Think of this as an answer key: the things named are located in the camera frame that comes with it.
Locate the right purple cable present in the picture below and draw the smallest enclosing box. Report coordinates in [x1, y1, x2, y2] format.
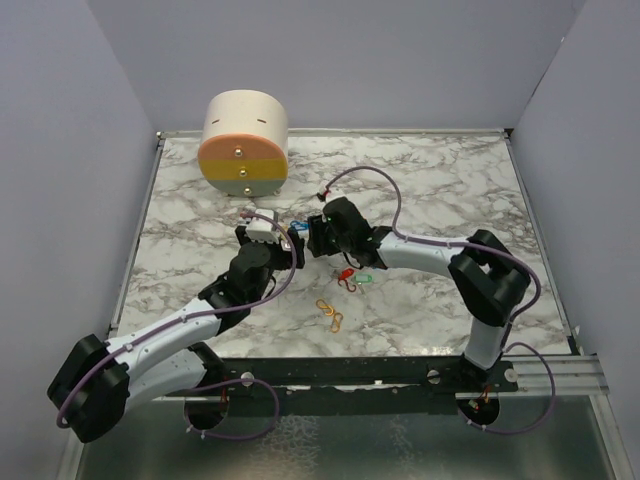
[317, 165, 557, 435]

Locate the purple cable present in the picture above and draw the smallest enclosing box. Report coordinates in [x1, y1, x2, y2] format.
[54, 209, 299, 441]
[317, 165, 557, 435]

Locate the yellow tag key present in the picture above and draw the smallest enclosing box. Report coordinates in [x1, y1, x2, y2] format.
[279, 226, 292, 251]

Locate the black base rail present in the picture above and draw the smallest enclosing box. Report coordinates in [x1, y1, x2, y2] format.
[164, 339, 526, 416]

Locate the blue carabiner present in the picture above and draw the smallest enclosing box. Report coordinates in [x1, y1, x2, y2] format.
[290, 220, 308, 231]

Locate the orange carabiner lower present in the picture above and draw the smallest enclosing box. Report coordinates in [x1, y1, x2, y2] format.
[330, 312, 344, 333]

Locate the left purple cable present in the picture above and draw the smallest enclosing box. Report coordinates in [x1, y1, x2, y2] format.
[54, 209, 299, 441]

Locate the orange carabiner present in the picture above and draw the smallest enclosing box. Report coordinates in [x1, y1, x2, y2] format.
[330, 312, 344, 333]
[315, 299, 336, 316]

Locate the blue tag key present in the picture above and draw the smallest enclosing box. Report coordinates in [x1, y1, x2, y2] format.
[295, 224, 309, 237]

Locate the green tag key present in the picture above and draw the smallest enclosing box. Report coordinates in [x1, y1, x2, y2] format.
[351, 273, 374, 294]

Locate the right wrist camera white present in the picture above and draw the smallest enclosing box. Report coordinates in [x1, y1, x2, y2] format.
[316, 185, 345, 203]

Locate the red carabiner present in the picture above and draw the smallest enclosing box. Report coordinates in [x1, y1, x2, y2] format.
[337, 277, 358, 293]

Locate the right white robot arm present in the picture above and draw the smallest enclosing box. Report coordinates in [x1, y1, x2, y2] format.
[308, 197, 539, 391]

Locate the red tag key near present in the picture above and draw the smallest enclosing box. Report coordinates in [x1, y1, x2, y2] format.
[332, 268, 355, 281]

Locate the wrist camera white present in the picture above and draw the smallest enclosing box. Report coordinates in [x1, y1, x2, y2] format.
[243, 209, 280, 244]
[316, 185, 345, 203]

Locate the orange carabiner upper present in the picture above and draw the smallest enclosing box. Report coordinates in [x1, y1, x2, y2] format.
[315, 299, 336, 316]

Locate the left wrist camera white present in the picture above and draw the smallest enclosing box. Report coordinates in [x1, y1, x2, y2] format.
[243, 209, 280, 244]

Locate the round pastel drawer box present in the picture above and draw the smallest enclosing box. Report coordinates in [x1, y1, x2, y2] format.
[197, 90, 288, 197]

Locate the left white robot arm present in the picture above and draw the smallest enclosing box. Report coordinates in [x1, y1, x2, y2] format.
[47, 216, 305, 443]

